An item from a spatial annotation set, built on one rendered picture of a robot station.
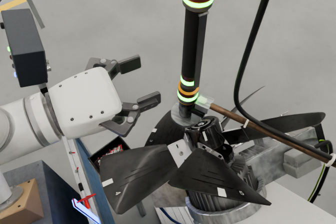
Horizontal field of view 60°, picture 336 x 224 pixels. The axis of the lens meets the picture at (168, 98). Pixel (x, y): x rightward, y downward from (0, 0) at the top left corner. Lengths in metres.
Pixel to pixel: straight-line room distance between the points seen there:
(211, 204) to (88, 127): 0.59
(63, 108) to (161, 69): 2.15
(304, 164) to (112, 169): 0.62
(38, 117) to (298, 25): 2.94
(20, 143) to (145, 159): 0.52
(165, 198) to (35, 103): 0.74
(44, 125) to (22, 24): 0.88
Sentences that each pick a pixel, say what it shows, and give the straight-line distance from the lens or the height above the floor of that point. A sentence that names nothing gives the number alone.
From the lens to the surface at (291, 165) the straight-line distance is 1.07.
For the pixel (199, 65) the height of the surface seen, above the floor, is 1.67.
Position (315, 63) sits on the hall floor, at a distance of 2.94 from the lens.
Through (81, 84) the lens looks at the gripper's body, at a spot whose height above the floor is 1.68.
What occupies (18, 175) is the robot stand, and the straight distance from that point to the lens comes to 1.32.
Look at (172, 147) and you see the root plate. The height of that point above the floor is 1.18.
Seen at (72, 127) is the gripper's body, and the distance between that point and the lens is 0.46.
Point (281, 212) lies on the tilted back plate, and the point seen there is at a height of 1.18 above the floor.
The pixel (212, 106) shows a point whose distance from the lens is 0.61.
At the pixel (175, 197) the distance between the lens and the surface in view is 1.09.
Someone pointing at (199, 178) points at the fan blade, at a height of 1.41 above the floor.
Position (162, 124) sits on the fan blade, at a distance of 1.21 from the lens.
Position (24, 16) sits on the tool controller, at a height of 1.24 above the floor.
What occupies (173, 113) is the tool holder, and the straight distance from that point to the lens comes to 0.69.
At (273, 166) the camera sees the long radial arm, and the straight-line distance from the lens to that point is 1.08.
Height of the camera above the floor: 2.07
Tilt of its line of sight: 59 degrees down
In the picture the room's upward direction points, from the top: straight up
